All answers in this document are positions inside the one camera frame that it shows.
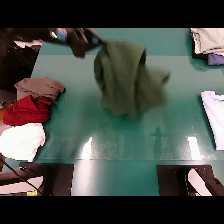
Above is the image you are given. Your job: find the green shirt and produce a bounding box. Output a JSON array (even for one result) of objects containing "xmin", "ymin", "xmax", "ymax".
[{"xmin": 93, "ymin": 40, "xmax": 171, "ymax": 118}]

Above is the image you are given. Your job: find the brown garment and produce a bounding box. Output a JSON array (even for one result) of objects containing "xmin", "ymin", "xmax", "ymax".
[{"xmin": 14, "ymin": 77, "xmax": 66, "ymax": 102}]

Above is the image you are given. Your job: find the red garment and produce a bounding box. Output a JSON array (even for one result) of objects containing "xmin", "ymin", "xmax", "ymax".
[{"xmin": 2, "ymin": 95, "xmax": 55, "ymax": 127}]

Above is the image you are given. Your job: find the white garment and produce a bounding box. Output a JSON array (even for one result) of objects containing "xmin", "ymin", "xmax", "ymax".
[{"xmin": 0, "ymin": 122, "xmax": 47, "ymax": 163}]

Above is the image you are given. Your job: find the white T-shirt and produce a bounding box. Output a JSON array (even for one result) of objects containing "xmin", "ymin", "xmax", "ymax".
[{"xmin": 200, "ymin": 90, "xmax": 224, "ymax": 151}]

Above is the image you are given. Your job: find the black garment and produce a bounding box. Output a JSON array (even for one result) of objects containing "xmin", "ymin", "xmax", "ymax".
[{"xmin": 191, "ymin": 49, "xmax": 210, "ymax": 61}]

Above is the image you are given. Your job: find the purple garment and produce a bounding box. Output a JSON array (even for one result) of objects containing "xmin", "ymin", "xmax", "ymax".
[{"xmin": 207, "ymin": 53, "xmax": 224, "ymax": 66}]

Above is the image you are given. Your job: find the beige garment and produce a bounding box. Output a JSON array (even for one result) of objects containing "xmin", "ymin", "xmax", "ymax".
[{"xmin": 189, "ymin": 27, "xmax": 224, "ymax": 56}]

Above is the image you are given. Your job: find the black cable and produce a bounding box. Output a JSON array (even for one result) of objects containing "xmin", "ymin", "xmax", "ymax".
[{"xmin": 0, "ymin": 157, "xmax": 44, "ymax": 196}]

